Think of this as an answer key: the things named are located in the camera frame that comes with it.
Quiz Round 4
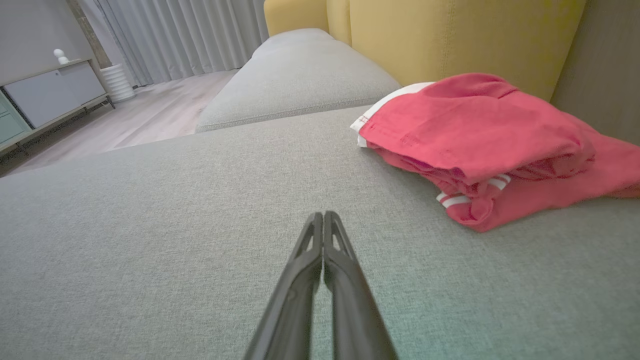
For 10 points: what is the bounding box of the yellow sofa backrest cushion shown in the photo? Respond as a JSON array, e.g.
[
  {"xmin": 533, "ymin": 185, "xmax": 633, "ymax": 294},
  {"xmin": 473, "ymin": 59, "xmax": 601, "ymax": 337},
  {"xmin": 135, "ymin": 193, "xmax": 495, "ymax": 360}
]
[
  {"xmin": 326, "ymin": 0, "xmax": 353, "ymax": 47},
  {"xmin": 349, "ymin": 0, "xmax": 587, "ymax": 102}
]

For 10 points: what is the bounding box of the yellow sofa armrest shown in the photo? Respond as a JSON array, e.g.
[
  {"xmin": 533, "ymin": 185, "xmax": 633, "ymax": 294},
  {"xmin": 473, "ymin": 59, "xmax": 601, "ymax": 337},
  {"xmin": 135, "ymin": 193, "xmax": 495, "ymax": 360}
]
[{"xmin": 263, "ymin": 0, "xmax": 331, "ymax": 37}]

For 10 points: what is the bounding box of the large grey sofa seat cushion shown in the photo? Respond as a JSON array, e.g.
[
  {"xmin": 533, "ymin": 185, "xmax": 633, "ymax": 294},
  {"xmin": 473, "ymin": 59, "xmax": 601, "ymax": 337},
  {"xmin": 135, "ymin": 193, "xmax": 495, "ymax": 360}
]
[{"xmin": 0, "ymin": 105, "xmax": 640, "ymax": 360}]

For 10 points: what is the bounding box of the green indoor tree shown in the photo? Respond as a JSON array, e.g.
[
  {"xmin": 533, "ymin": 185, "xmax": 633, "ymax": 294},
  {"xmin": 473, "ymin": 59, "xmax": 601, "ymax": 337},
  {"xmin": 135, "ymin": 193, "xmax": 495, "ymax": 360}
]
[{"xmin": 66, "ymin": 0, "xmax": 113, "ymax": 69}]

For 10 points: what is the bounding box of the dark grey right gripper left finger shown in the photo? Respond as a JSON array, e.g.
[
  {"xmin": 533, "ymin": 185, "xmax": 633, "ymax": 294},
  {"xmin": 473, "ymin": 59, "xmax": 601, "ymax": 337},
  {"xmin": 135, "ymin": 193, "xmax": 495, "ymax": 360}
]
[{"xmin": 243, "ymin": 212, "xmax": 325, "ymax": 360}]

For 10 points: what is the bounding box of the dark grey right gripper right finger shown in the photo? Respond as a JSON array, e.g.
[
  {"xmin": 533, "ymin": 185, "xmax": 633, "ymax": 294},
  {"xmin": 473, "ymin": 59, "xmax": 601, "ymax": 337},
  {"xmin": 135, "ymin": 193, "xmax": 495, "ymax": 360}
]
[{"xmin": 324, "ymin": 210, "xmax": 399, "ymax": 360}]

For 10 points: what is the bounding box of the red garment with striped trim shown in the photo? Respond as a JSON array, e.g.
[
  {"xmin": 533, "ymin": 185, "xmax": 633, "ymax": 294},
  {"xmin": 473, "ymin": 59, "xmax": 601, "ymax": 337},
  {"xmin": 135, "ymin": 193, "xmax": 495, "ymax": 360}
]
[{"xmin": 380, "ymin": 125, "xmax": 640, "ymax": 233}]

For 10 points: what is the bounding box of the white ribbed plant pot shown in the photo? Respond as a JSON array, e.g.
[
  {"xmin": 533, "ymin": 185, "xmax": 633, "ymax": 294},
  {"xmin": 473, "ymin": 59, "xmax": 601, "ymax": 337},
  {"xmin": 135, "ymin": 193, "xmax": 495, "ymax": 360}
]
[{"xmin": 100, "ymin": 63, "xmax": 136, "ymax": 103}]

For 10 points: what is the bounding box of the small grey sofa seat cushion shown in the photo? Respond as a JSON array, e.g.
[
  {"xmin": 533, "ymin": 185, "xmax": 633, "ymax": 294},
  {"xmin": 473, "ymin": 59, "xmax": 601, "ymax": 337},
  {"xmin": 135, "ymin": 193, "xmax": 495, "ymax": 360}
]
[{"xmin": 195, "ymin": 28, "xmax": 402, "ymax": 134}]

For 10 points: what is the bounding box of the grey low cabinet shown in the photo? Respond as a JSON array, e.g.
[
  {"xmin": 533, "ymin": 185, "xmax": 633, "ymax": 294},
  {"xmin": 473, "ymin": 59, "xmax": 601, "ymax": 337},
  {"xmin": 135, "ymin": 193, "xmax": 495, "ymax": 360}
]
[{"xmin": 0, "ymin": 58, "xmax": 116, "ymax": 158}]

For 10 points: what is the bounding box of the grey pleated curtain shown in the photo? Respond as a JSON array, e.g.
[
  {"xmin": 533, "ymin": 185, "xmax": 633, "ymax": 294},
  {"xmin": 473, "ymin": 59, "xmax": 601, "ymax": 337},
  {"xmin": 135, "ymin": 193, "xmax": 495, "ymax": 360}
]
[{"xmin": 77, "ymin": 0, "xmax": 271, "ymax": 87}]

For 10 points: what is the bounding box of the red garment with white cuff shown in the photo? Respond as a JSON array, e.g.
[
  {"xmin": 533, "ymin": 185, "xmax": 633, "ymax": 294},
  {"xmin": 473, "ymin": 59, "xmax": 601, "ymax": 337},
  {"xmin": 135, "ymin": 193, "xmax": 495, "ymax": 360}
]
[{"xmin": 350, "ymin": 73, "xmax": 598, "ymax": 187}]

